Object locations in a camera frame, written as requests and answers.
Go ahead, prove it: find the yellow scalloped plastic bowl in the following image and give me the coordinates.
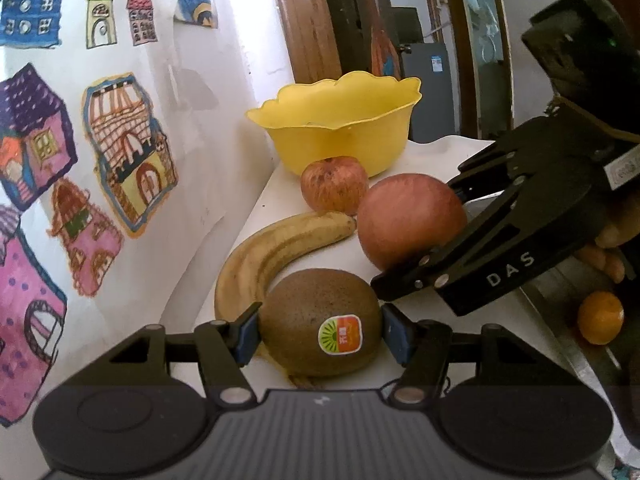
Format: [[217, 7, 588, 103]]
[[245, 71, 422, 180]]

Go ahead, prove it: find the wooden door frame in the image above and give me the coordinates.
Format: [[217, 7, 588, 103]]
[[267, 0, 347, 86]]

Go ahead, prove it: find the yellow banana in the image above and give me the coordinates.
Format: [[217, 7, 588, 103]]
[[214, 211, 358, 389]]

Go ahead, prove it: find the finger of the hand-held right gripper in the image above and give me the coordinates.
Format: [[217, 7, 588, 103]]
[[370, 176, 532, 305], [446, 141, 527, 205]]

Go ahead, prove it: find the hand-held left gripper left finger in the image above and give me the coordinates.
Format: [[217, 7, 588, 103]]
[[107, 302, 264, 409]]

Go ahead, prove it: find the small red apple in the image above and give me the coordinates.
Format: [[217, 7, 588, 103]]
[[300, 156, 370, 217]]

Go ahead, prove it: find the small orange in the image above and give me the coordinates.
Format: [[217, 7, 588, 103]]
[[577, 291, 626, 346]]

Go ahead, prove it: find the metal tray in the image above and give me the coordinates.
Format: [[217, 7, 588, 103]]
[[520, 255, 640, 411]]

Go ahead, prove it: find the person's right hand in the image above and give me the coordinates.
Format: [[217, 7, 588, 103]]
[[572, 195, 640, 283]]

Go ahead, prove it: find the house drawings wall poster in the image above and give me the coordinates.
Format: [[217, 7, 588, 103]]
[[0, 0, 257, 428]]

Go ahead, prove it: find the large red apple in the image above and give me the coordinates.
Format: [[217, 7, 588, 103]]
[[357, 173, 469, 272]]

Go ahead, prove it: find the grey refrigerator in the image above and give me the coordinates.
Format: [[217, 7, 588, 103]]
[[400, 42, 459, 142]]

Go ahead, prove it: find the brown kiwi with sticker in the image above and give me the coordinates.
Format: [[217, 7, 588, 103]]
[[257, 269, 384, 379]]

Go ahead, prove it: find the black box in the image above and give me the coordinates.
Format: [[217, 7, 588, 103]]
[[390, 7, 422, 46]]

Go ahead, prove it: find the glass panel door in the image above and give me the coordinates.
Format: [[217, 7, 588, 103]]
[[440, 0, 517, 141]]

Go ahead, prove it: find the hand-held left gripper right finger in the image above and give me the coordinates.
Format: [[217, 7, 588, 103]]
[[382, 304, 557, 409]]

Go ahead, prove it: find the dark poster with orange figure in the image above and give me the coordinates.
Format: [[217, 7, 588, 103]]
[[320, 0, 407, 82]]

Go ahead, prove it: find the white tablecloth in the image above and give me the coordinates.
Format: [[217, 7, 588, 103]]
[[195, 135, 640, 480]]

